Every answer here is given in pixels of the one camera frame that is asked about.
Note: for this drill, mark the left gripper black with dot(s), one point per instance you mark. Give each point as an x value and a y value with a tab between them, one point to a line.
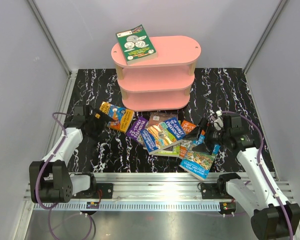
102	121

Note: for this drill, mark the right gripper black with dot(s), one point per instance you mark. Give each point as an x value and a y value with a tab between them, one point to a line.
195	134

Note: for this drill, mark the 130-storey treehouse orange book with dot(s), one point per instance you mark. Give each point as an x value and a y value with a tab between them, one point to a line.
123	115

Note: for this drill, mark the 91-storey treehouse blue book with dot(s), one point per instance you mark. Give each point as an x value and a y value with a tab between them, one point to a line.
162	135

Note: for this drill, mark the dark brown paperback book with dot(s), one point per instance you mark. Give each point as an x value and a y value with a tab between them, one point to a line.
158	117

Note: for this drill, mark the green paperback book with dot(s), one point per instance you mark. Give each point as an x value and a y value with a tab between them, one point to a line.
136	45

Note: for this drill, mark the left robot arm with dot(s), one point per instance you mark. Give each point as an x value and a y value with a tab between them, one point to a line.
50	181

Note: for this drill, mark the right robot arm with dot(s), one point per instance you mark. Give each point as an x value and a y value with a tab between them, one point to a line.
271	214

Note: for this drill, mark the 78-storey treehouse orange book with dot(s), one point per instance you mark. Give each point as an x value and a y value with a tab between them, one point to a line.
187	127

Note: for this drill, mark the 26-storey treehouse blue book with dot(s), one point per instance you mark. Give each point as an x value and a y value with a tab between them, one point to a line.
196	163

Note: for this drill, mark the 65-storey treehouse green book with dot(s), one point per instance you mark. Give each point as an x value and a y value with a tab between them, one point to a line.
174	152

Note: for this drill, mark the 52-storey treehouse purple book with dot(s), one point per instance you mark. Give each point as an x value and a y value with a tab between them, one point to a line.
135	131

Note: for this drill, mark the pink three-tier shelf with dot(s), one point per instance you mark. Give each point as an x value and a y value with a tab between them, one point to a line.
161	83

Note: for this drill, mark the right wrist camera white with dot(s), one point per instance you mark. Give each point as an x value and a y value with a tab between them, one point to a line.
216	120

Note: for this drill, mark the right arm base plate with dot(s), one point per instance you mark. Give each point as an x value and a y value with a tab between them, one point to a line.
212	191

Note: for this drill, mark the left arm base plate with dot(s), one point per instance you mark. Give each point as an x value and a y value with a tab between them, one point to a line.
100	190

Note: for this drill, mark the aluminium mounting rail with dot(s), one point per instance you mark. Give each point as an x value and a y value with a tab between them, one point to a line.
171	192

